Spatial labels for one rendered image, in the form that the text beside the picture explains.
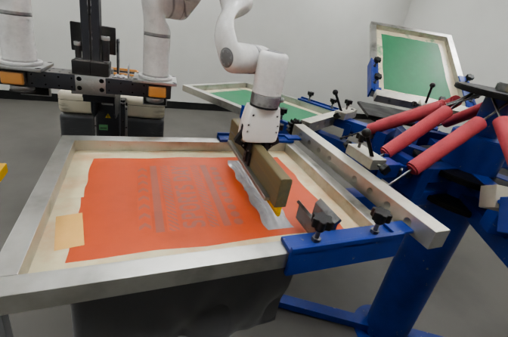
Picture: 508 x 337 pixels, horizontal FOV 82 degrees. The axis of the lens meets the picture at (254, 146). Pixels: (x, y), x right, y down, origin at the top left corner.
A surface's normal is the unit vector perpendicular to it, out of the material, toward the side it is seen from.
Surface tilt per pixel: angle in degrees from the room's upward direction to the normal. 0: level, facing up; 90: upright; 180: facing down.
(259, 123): 92
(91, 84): 90
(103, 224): 0
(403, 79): 32
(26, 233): 0
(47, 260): 0
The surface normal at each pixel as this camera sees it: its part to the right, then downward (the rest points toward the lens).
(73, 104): 0.27, 0.41
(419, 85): 0.06, -0.58
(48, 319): 0.17, -0.91
